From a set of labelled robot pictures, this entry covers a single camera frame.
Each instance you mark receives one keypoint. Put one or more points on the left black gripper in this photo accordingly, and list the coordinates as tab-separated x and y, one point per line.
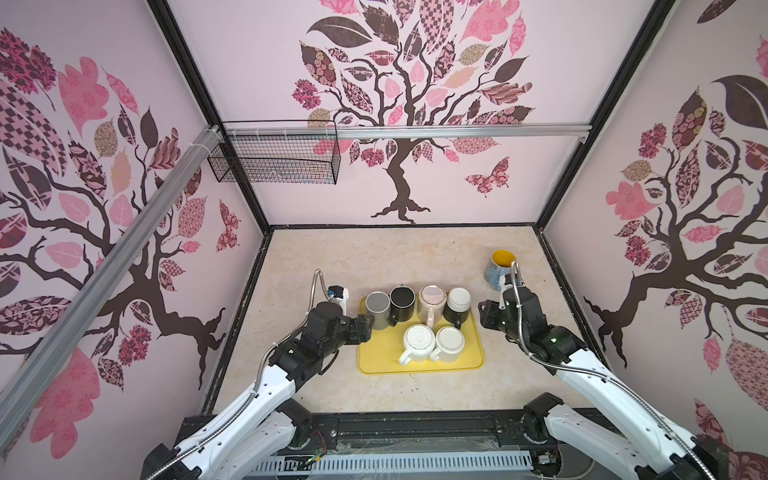
359	331

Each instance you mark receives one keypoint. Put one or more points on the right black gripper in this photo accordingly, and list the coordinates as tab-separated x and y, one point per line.
487	312

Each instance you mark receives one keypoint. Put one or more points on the grey mug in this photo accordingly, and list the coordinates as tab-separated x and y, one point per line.
378	304

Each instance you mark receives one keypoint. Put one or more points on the blue mug yellow inside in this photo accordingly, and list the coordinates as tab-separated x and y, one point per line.
499	265

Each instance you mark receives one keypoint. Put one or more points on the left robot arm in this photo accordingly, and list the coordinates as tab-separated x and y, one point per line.
263	419

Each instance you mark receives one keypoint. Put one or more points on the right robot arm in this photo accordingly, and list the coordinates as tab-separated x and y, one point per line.
640	443

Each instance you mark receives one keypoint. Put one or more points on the black white mug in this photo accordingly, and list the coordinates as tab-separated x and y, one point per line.
458	307

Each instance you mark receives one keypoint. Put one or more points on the cream white mug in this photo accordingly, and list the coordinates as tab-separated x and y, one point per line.
449	344

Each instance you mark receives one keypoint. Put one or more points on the pink beige mug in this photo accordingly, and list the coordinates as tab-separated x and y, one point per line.
431	302

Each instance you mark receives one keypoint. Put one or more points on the white ribbed mug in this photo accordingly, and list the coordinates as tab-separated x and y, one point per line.
418	342

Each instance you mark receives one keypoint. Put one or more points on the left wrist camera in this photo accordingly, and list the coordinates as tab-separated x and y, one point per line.
339	295

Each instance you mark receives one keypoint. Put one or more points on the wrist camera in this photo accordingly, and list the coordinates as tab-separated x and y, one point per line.
339	295
506	282

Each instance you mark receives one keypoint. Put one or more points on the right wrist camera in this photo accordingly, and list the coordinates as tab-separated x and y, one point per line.
506	282

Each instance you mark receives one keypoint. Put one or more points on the black base frame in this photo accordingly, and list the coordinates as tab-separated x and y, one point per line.
420	429

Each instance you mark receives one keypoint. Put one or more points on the white slotted cable duct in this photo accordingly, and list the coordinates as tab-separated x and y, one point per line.
358	465

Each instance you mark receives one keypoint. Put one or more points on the black wire basket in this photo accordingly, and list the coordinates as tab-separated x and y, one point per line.
278	151

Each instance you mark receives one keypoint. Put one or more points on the aluminium rail back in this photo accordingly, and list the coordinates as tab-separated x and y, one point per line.
408	132

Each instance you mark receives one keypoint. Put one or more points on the aluminium rail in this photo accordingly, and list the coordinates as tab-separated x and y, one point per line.
408	132
19	398

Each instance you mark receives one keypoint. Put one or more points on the aluminium rail left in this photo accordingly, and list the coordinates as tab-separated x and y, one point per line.
19	398

